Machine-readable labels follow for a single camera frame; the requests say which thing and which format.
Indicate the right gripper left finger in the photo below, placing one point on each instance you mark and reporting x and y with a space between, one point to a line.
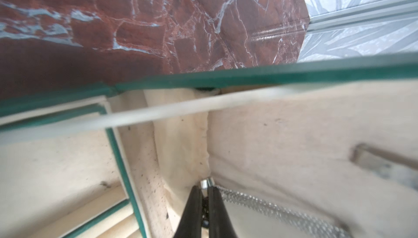
190 224

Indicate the green jewelry box beige lining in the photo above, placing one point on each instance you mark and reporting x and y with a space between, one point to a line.
321 149

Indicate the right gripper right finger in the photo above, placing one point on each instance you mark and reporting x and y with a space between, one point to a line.
220 225

